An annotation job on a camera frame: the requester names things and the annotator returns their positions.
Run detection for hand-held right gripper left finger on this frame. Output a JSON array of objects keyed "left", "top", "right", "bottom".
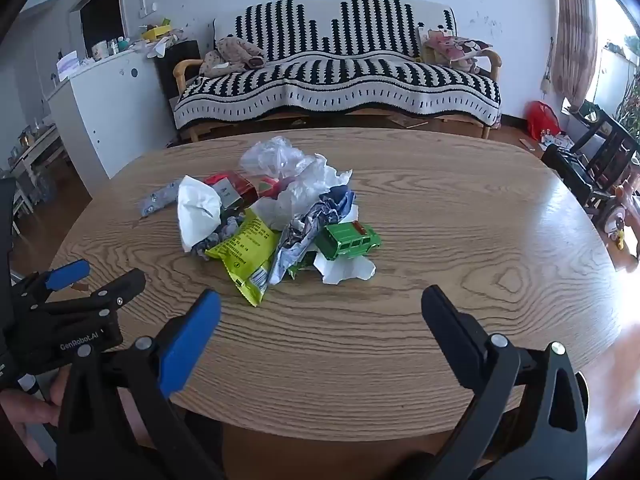
[{"left": 55, "top": 289, "right": 223, "bottom": 480}]

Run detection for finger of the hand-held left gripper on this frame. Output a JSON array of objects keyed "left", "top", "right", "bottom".
[
  {"left": 30, "top": 268, "right": 147, "bottom": 332},
  {"left": 12, "top": 260, "right": 91, "bottom": 307}
]

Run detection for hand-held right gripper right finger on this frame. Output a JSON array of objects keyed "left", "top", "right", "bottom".
[{"left": 421, "top": 285, "right": 590, "bottom": 480}]

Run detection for silver blue wrapper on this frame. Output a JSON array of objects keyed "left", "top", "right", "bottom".
[{"left": 139, "top": 182, "right": 184, "bottom": 219}]

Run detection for yellow-green snack packet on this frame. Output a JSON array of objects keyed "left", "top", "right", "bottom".
[{"left": 204, "top": 207, "right": 284, "bottom": 308}]

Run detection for white tissue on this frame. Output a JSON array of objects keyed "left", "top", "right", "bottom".
[{"left": 176, "top": 175, "right": 224, "bottom": 254}]

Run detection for torn white paper scrap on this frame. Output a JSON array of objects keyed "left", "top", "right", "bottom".
[{"left": 312, "top": 252, "right": 377, "bottom": 286}]

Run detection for dark wrapper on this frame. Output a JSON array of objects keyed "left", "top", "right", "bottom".
[{"left": 192, "top": 214, "right": 247, "bottom": 261}]

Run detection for green toy bus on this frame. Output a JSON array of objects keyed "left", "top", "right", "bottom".
[{"left": 313, "top": 220, "right": 384, "bottom": 261}]

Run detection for blue white wrapper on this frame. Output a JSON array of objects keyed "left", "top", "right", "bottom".
[{"left": 267, "top": 185, "right": 357, "bottom": 286}]

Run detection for small red wrapper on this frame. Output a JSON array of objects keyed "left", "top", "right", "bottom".
[{"left": 259, "top": 176, "right": 292, "bottom": 199}]

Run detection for person's left hand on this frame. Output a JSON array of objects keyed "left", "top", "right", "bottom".
[{"left": 0, "top": 367, "right": 71, "bottom": 461}]

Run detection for white side table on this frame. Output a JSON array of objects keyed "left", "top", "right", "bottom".
[{"left": 9, "top": 124, "right": 67, "bottom": 217}]

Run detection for white cabinet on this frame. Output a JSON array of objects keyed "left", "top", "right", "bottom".
[{"left": 47, "top": 46, "right": 177, "bottom": 181}]

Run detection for pink toy tricycle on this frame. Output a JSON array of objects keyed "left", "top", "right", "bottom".
[{"left": 596, "top": 164, "right": 640, "bottom": 272}]

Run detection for red bag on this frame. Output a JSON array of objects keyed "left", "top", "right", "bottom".
[{"left": 526, "top": 101, "right": 562, "bottom": 142}]

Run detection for wooden sofa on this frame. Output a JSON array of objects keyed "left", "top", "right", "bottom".
[{"left": 172, "top": 49, "right": 504, "bottom": 144}]

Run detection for black box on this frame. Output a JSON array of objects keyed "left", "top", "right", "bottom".
[{"left": 154, "top": 40, "right": 202, "bottom": 117}]

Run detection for black white striped sofa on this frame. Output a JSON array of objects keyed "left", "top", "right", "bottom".
[{"left": 172, "top": 0, "right": 502, "bottom": 131}]

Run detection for pile of pink cushions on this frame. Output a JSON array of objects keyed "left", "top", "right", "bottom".
[{"left": 419, "top": 27, "right": 494, "bottom": 74}]

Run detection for potted plants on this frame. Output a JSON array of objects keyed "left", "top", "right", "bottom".
[{"left": 602, "top": 35, "right": 640, "bottom": 137}]

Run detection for patterned curtain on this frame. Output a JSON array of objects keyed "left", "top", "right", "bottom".
[{"left": 554, "top": 0, "right": 602, "bottom": 107}]

